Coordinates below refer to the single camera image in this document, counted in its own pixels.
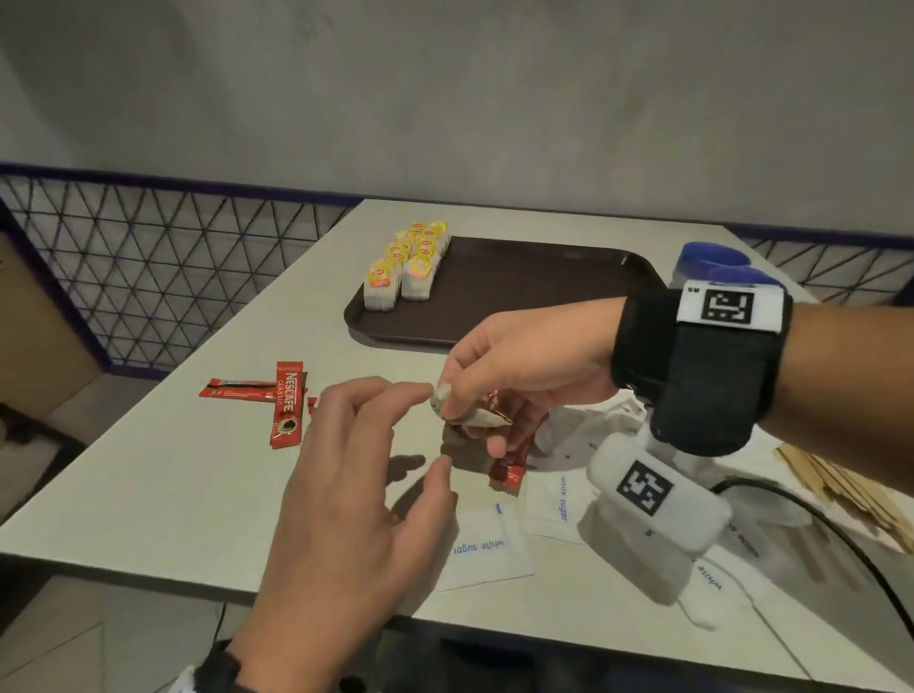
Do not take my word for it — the person's right hand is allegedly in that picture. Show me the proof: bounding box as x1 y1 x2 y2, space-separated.
433 296 628 460

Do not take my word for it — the person's left hand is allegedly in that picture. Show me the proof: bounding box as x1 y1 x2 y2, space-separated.
227 376 458 693

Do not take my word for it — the dark brown tray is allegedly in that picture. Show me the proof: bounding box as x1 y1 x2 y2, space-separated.
344 236 669 351

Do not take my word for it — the white tea bag yellow tag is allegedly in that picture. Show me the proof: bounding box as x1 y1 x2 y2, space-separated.
430 384 514 429

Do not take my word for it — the pile of red coffee sticks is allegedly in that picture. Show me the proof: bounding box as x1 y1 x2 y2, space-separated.
198 360 551 494

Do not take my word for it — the pile of white sugar packets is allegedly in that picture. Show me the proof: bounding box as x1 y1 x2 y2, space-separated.
435 399 815 629

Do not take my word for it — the pile of wooden stir sticks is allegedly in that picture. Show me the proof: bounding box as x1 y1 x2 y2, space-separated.
774 442 914 555

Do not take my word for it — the person's right forearm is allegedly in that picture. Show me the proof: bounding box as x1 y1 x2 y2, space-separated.
774 303 914 494

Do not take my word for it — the black right wrist band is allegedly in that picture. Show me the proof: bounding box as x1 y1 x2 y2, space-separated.
610 280 794 458

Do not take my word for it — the black wrist band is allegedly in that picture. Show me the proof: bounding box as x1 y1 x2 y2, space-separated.
196 639 244 693
610 280 794 458

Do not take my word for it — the black left wrist band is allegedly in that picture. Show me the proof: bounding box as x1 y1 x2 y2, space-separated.
196 639 244 693

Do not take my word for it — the blue and white mug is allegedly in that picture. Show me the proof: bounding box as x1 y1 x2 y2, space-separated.
706 265 786 290
670 241 751 290

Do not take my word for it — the light wooden cabinet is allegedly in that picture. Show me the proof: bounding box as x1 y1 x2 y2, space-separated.
0 235 101 423

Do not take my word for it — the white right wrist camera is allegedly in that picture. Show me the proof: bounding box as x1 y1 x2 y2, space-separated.
586 431 733 555

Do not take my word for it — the black side table frame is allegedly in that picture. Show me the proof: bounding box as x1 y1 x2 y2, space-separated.
0 403 87 523

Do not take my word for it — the black cable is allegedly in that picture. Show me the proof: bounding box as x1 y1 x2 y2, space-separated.
710 478 914 644

